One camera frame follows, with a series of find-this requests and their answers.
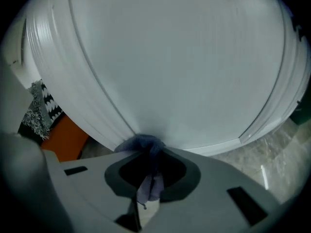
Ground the white vanity cabinet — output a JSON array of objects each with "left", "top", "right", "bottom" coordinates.
[{"left": 24, "top": 0, "right": 311, "bottom": 156}]

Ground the dark blue cloth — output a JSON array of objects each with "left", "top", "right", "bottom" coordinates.
[{"left": 114, "top": 133, "right": 168, "bottom": 210}]

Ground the grey fluffy blanket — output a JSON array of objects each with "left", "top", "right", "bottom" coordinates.
[{"left": 21, "top": 81, "right": 53, "bottom": 141}]

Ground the striped black white blanket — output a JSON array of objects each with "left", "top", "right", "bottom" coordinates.
[{"left": 40, "top": 80, "right": 66, "bottom": 122}]

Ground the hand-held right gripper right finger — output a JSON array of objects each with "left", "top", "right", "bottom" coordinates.
[{"left": 145, "top": 147, "right": 287, "bottom": 233}]

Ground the white cabinet door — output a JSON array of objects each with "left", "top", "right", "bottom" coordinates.
[{"left": 47, "top": 0, "right": 306, "bottom": 156}]

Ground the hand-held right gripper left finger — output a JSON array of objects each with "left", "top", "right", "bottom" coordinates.
[{"left": 43, "top": 150, "right": 147, "bottom": 233}]

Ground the orange sofa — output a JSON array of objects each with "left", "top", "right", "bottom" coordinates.
[{"left": 40, "top": 115, "right": 90, "bottom": 163}]

